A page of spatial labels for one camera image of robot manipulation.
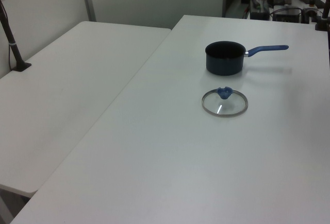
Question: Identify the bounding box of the dark blue saucepan blue handle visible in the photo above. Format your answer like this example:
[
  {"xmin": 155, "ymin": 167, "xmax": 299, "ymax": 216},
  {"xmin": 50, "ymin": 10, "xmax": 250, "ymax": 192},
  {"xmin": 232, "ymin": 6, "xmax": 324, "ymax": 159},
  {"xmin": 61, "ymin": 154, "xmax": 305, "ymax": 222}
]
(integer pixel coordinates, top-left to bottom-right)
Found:
[{"xmin": 205, "ymin": 40, "xmax": 289, "ymax": 77}]

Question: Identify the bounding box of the black electronics box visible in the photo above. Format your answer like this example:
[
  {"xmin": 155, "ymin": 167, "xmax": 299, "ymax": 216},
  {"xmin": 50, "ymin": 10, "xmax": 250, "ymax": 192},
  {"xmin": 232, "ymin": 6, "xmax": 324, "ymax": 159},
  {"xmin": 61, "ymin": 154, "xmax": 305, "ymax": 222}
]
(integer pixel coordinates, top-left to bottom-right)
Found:
[{"xmin": 249, "ymin": 0, "xmax": 270, "ymax": 20}]

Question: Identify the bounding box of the black equipment case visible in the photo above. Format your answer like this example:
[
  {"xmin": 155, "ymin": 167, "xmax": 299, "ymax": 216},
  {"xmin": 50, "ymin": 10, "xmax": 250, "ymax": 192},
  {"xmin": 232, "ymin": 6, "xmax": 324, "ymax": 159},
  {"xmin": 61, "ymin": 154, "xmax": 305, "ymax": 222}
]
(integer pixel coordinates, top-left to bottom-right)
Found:
[{"xmin": 273, "ymin": 7, "xmax": 302, "ymax": 23}]

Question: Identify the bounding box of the white side table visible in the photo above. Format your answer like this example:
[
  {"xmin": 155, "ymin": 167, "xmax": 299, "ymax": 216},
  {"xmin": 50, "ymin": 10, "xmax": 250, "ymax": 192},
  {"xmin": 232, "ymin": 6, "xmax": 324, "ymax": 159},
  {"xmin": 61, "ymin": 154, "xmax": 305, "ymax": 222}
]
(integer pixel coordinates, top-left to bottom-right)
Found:
[{"xmin": 0, "ymin": 21, "xmax": 172, "ymax": 196}]

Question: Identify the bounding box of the black camera pole with clamp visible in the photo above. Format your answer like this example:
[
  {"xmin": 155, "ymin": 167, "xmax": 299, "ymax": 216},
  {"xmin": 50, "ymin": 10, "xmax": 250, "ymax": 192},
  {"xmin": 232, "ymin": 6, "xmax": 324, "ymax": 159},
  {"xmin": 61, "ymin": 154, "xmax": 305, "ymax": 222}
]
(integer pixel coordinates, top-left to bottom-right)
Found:
[{"xmin": 0, "ymin": 0, "xmax": 32, "ymax": 73}]

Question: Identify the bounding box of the dark brown pole with clamp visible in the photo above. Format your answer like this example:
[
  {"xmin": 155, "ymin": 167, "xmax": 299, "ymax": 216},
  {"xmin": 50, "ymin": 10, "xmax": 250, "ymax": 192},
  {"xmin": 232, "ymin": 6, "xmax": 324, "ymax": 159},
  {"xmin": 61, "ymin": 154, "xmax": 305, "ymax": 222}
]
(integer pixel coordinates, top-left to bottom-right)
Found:
[{"xmin": 315, "ymin": 0, "xmax": 330, "ymax": 31}]

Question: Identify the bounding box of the glass lid blue knob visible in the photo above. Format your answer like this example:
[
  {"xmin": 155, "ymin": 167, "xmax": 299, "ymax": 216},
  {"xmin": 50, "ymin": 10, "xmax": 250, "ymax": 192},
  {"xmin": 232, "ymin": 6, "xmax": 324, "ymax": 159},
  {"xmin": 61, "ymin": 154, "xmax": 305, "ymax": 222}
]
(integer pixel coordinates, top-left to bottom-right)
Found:
[{"xmin": 201, "ymin": 86, "xmax": 250, "ymax": 118}]

